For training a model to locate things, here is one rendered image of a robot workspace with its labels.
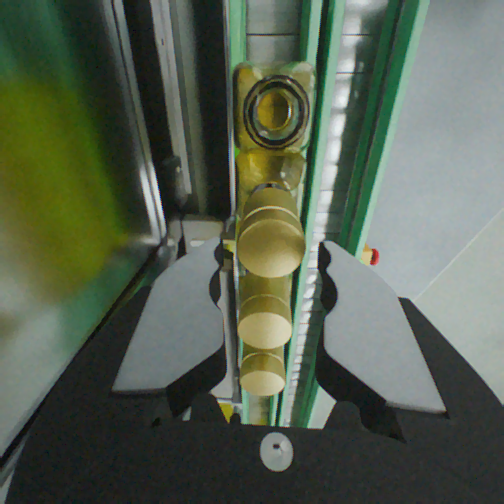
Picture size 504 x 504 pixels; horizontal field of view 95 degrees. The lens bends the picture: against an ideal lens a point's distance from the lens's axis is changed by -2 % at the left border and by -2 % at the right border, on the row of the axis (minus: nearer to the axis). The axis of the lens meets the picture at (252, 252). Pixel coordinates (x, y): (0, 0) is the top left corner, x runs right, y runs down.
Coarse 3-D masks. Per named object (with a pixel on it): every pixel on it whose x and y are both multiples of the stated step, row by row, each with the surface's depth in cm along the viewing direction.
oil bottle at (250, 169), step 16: (240, 160) 18; (256, 160) 17; (272, 160) 17; (288, 160) 17; (304, 160) 18; (240, 176) 17; (256, 176) 17; (272, 176) 17; (288, 176) 17; (304, 176) 18; (240, 192) 18; (288, 192) 17; (240, 208) 18
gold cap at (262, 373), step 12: (252, 348) 19; (276, 348) 19; (252, 360) 18; (264, 360) 18; (276, 360) 18; (240, 372) 18; (252, 372) 17; (264, 372) 17; (276, 372) 17; (240, 384) 18; (252, 384) 18; (264, 384) 18; (276, 384) 18
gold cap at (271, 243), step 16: (256, 192) 14; (272, 192) 14; (256, 208) 12; (272, 208) 12; (288, 208) 12; (256, 224) 11; (272, 224) 11; (288, 224) 11; (240, 240) 11; (256, 240) 11; (272, 240) 11; (288, 240) 11; (304, 240) 11; (240, 256) 12; (256, 256) 12; (272, 256) 12; (288, 256) 12; (256, 272) 12; (272, 272) 12; (288, 272) 12
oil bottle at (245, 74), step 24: (240, 72) 14; (264, 72) 14; (288, 72) 14; (312, 72) 14; (240, 96) 14; (312, 96) 15; (240, 120) 15; (264, 120) 17; (312, 120) 16; (240, 144) 17
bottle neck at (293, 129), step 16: (272, 80) 10; (288, 80) 10; (256, 96) 10; (288, 96) 12; (304, 96) 10; (256, 112) 13; (304, 112) 10; (256, 128) 11; (288, 128) 12; (304, 128) 11; (272, 144) 11; (288, 144) 11
